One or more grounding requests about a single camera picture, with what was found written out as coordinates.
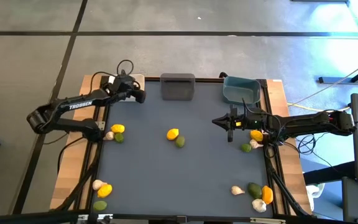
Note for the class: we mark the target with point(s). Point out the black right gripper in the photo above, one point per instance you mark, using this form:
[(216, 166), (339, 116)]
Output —
[(247, 122)]

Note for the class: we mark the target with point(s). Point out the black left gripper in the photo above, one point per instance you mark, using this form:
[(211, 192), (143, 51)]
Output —
[(124, 86)]

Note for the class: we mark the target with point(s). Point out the green lime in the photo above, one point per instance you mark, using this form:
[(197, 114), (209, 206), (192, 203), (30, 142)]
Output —
[(180, 141), (100, 205), (255, 190), (246, 147), (119, 137)]

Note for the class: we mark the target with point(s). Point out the yellow lemon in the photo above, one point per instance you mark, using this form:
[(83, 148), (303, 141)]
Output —
[(117, 128), (256, 135), (104, 190), (172, 134)]

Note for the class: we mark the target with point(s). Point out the large white garlic bulb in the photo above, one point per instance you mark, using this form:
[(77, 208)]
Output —
[(259, 205)]

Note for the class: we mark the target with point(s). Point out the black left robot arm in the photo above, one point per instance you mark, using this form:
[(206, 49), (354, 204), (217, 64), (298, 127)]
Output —
[(79, 105)]

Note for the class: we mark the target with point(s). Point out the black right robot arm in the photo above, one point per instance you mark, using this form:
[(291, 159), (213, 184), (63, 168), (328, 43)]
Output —
[(306, 122)]

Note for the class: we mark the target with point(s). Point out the teal plastic basket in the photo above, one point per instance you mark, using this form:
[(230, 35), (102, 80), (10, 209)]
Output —
[(239, 91)]

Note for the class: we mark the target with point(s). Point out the grey plastic basket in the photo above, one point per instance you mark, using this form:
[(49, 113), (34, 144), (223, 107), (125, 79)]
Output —
[(178, 91)]

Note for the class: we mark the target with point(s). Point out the dark grey table mat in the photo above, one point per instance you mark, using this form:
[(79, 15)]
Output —
[(179, 180)]

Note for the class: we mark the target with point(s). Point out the orange-yellow lemon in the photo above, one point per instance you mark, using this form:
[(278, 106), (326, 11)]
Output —
[(267, 194)]

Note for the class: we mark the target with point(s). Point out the black diagonal floor beam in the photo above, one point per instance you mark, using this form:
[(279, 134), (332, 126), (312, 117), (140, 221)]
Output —
[(328, 174)]

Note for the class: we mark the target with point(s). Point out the black metal floor stand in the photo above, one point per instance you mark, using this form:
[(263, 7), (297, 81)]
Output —
[(334, 81)]

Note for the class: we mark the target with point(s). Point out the black rig beam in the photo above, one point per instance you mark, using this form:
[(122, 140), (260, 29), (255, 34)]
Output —
[(26, 217)]

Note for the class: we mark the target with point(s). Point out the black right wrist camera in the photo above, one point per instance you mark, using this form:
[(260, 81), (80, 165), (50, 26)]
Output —
[(230, 136)]

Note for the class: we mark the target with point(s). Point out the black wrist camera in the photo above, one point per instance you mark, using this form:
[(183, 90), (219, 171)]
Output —
[(140, 96), (230, 136)]

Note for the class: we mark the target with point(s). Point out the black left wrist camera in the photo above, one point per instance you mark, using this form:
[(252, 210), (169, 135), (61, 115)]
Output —
[(140, 96)]

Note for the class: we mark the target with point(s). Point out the silver bracket plate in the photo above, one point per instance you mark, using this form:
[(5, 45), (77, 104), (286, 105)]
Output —
[(82, 217), (267, 220)]

